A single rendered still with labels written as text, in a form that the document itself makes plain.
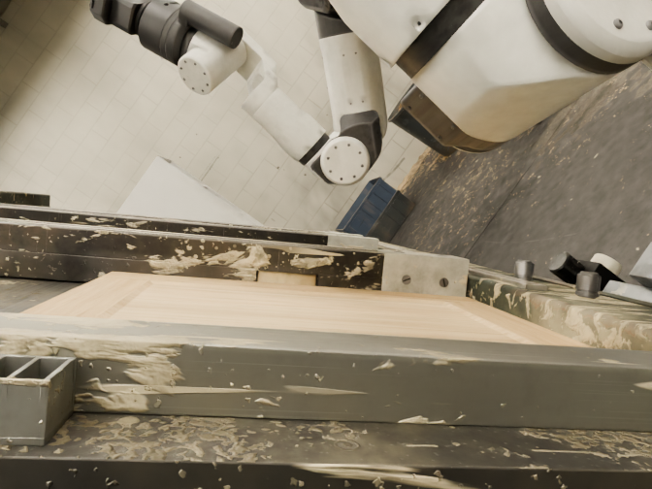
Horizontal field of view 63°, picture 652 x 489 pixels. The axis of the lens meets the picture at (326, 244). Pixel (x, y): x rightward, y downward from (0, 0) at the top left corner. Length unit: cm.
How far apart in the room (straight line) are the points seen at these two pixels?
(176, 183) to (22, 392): 417
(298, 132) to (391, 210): 405
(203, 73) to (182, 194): 359
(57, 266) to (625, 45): 65
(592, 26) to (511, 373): 19
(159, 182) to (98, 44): 216
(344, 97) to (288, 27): 520
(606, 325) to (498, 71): 30
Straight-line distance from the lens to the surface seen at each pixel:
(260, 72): 90
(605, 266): 90
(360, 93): 84
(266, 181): 577
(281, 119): 87
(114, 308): 50
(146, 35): 93
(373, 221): 484
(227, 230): 124
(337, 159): 83
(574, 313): 57
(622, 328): 51
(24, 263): 77
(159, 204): 445
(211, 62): 86
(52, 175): 616
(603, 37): 29
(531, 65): 29
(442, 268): 76
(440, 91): 31
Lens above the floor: 121
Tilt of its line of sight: 9 degrees down
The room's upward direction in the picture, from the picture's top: 55 degrees counter-clockwise
